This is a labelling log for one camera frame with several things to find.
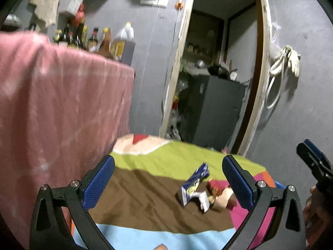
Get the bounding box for wooden storage shelf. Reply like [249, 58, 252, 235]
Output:
[186, 10, 225, 63]

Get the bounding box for beige towel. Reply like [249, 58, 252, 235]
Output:
[29, 0, 61, 28]

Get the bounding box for orange brown sauce bottle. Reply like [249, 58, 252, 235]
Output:
[99, 27, 112, 58]

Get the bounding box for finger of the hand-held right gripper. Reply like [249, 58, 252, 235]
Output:
[296, 143, 327, 178]
[302, 139, 333, 173]

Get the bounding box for black wok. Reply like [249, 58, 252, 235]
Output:
[208, 64, 238, 80]

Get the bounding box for white torn wrapper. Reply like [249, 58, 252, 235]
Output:
[198, 191, 210, 213]

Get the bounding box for white hose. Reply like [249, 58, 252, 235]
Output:
[265, 45, 292, 109]

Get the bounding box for red plastic bag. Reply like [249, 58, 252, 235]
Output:
[70, 4, 86, 27]

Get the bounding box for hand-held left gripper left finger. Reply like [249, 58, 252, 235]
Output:
[29, 154, 116, 250]

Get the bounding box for blue snack wrapper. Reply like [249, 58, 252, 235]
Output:
[176, 163, 210, 207]

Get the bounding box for grey utensil holder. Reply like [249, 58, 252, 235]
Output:
[60, 0, 84, 16]

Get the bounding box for large oil jug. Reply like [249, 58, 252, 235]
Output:
[111, 22, 136, 66]

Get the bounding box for wooden door frame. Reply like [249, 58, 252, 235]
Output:
[160, 0, 273, 157]

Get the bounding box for soy sauce bottle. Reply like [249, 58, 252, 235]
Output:
[87, 26, 99, 53]

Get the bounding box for white rubber gloves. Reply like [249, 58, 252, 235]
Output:
[286, 47, 302, 78]

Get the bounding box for wall socket panel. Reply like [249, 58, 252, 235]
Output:
[140, 0, 169, 8]

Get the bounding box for red small packet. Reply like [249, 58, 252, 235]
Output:
[208, 179, 224, 196]

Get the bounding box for pink checked cloth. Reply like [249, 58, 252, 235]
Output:
[0, 30, 136, 215]

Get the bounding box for person's right hand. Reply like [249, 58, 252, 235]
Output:
[302, 186, 333, 248]

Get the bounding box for colourful patchwork blanket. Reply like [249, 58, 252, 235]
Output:
[70, 133, 282, 250]

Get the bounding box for clear plastic bag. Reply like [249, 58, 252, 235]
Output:
[268, 23, 283, 58]

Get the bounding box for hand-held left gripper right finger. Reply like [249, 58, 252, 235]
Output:
[222, 154, 307, 250]

